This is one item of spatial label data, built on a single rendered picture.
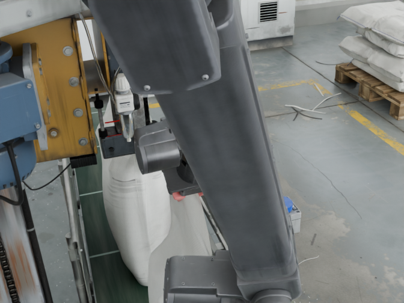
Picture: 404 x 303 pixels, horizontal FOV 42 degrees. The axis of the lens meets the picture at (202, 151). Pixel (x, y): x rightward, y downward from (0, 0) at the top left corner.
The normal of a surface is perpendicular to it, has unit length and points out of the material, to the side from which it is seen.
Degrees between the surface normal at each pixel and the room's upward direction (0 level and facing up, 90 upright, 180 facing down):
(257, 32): 90
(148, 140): 85
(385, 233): 0
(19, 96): 90
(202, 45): 116
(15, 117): 90
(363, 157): 0
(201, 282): 27
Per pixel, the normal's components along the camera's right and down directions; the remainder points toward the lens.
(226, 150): 0.07, 0.81
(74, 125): 0.29, 0.45
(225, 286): 0.16, -0.56
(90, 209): -0.04, -0.87
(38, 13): 0.82, 0.25
